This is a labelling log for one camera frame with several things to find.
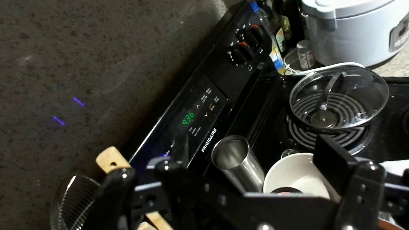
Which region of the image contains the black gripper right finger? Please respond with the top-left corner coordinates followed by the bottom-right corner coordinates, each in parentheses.
top-left (312, 134), bottom-right (388, 230)

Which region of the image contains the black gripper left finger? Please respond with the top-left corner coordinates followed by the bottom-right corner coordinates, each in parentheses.
top-left (87, 166), bottom-right (138, 230)

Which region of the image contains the small grey lid jar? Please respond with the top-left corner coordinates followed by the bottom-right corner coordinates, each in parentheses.
top-left (296, 38), bottom-right (317, 71)

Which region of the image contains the light wooden utensil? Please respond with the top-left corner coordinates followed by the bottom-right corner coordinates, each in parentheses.
top-left (136, 220), bottom-right (155, 230)

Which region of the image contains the white rice cooker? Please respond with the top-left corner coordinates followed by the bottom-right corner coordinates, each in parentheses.
top-left (299, 0), bottom-right (409, 69)

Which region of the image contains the glass pot lid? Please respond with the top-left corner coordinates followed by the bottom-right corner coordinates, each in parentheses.
top-left (288, 62), bottom-right (391, 131)

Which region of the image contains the small white cup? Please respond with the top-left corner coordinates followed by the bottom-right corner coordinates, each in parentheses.
top-left (262, 152), bottom-right (343, 203)

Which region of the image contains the wire mesh strainer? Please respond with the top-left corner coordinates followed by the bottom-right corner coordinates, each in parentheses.
top-left (50, 172), bottom-right (104, 230)

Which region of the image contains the black stove knob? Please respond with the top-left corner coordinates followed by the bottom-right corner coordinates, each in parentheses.
top-left (244, 24), bottom-right (267, 48)
top-left (229, 41), bottom-right (257, 65)

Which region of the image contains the stainless steel tumbler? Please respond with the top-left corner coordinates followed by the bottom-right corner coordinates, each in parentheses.
top-left (210, 134), bottom-right (266, 195)

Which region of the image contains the blue cap oil bottle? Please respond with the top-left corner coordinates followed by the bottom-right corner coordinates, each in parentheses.
top-left (248, 0), bottom-right (288, 76)

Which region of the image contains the dark glass bottle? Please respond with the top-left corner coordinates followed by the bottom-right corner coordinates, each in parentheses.
top-left (273, 0), bottom-right (297, 41)

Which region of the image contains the black electric stove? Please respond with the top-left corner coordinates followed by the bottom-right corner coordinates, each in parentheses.
top-left (127, 0), bottom-right (409, 230)

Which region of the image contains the wooden spoon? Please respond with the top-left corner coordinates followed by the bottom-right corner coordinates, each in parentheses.
top-left (94, 144), bottom-right (174, 230)

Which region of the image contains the white cloth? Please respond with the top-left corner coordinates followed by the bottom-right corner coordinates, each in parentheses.
top-left (379, 157), bottom-right (409, 177)

